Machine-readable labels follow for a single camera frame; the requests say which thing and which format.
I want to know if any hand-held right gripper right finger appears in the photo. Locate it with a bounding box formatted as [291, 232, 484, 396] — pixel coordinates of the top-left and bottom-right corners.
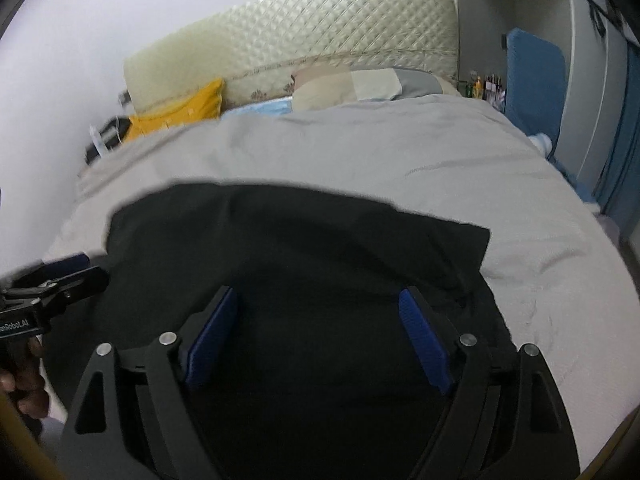
[398, 285, 581, 480]

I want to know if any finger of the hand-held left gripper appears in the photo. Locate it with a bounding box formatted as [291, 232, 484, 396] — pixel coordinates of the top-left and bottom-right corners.
[42, 253, 92, 277]
[30, 266, 111, 313]

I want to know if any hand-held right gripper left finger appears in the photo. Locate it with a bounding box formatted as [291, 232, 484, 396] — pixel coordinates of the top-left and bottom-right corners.
[60, 285, 239, 480]

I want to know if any black puffer jacket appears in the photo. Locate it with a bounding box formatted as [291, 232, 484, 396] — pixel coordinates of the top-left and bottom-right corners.
[42, 182, 516, 480]

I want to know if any person's left hand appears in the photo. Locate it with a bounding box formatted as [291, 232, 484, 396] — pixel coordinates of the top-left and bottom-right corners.
[0, 335, 51, 418]

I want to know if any white bottle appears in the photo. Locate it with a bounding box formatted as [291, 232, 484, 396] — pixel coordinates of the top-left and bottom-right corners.
[90, 125, 109, 159]

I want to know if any black bag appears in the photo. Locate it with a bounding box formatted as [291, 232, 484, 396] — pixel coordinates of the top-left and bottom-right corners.
[85, 116, 133, 166]

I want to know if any yellow pillow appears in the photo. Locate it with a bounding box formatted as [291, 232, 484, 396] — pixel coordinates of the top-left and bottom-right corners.
[122, 78, 224, 143]

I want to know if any bed with grey cover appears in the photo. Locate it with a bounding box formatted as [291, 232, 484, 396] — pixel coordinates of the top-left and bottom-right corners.
[45, 95, 640, 461]

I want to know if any white blue cloth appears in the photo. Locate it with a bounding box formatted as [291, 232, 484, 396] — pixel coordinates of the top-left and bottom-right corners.
[529, 132, 556, 158]

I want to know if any light blue pillow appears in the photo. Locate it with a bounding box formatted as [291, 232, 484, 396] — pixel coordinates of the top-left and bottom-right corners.
[220, 97, 296, 120]

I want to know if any cluster of small bottles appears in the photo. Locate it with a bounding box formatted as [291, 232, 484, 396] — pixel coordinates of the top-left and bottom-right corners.
[457, 74, 507, 111]

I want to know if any patchwork pillow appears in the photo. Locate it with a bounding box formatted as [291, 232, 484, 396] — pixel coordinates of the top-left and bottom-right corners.
[291, 65, 461, 111]

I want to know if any blue padded board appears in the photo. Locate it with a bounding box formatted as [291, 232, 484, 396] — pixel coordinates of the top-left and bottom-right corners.
[505, 28, 567, 161]

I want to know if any white wardrobe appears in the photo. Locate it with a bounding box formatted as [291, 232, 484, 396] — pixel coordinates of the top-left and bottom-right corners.
[452, 0, 640, 186]

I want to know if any cream quilted headboard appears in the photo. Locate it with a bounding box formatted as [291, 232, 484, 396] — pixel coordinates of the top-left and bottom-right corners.
[123, 0, 460, 111]

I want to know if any yellow cord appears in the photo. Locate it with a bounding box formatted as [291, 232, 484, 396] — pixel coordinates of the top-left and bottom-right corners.
[0, 390, 66, 480]

